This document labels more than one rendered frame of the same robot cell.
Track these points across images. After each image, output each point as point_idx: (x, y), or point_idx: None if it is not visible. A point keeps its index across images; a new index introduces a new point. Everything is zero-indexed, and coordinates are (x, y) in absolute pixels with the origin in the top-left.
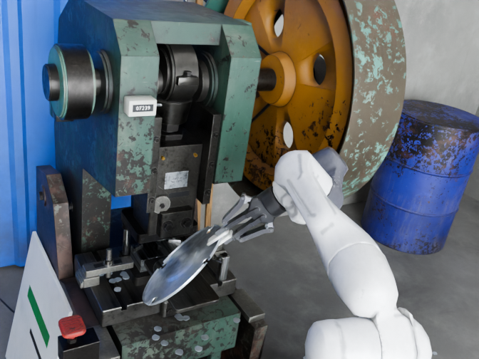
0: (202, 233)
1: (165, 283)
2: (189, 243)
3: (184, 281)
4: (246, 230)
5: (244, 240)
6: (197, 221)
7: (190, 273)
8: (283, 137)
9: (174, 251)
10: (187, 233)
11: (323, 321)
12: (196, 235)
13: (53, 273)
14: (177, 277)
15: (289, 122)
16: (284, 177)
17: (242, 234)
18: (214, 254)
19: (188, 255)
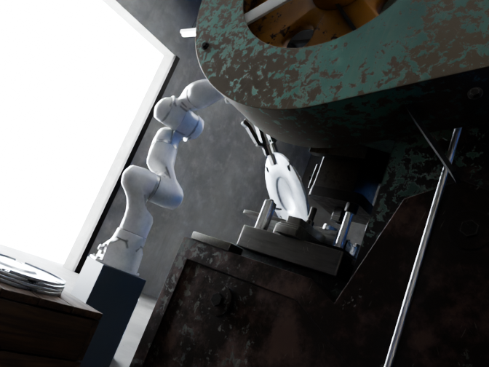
0: (294, 177)
1: (285, 211)
2: (298, 192)
3: (270, 188)
4: (257, 135)
5: (255, 143)
6: (366, 255)
7: (271, 183)
8: (305, 44)
9: (308, 211)
10: (308, 188)
11: (201, 119)
12: (300, 185)
13: None
14: (278, 196)
15: (303, 29)
16: None
17: (259, 142)
18: (280, 208)
19: (286, 187)
